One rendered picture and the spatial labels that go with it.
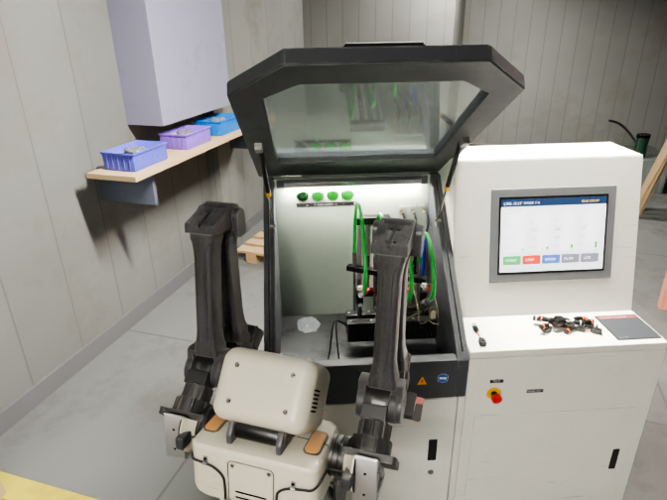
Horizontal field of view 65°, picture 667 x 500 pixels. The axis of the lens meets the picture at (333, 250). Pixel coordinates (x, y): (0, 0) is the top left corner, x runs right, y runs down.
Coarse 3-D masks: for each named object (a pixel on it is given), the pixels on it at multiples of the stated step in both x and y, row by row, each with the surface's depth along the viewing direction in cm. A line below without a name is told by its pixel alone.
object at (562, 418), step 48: (576, 144) 206; (480, 192) 188; (624, 192) 191; (480, 240) 192; (624, 240) 195; (480, 288) 195; (528, 288) 196; (576, 288) 197; (624, 288) 198; (480, 384) 182; (528, 384) 184; (576, 384) 185; (624, 384) 186; (480, 432) 191; (528, 432) 192; (576, 432) 194; (624, 432) 195; (480, 480) 201; (528, 480) 203; (576, 480) 204; (624, 480) 206
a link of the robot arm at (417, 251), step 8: (376, 224) 112; (416, 232) 110; (424, 232) 113; (416, 240) 110; (416, 248) 111; (408, 256) 112; (416, 256) 112; (408, 264) 114; (400, 312) 118; (400, 320) 118; (400, 328) 119; (400, 336) 120; (400, 344) 121; (400, 352) 122; (400, 360) 123; (400, 368) 123; (400, 376) 124
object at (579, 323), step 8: (536, 320) 190; (544, 320) 189; (552, 320) 188; (560, 320) 186; (568, 320) 187; (576, 320) 187; (584, 320) 188; (592, 320) 187; (544, 328) 186; (552, 328) 188; (568, 328) 185; (576, 328) 187; (584, 328) 185; (592, 328) 186; (600, 328) 185
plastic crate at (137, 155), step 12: (132, 144) 329; (144, 144) 332; (156, 144) 329; (108, 156) 304; (120, 156) 301; (132, 156) 298; (144, 156) 308; (156, 156) 319; (108, 168) 307; (120, 168) 305; (132, 168) 302; (144, 168) 310
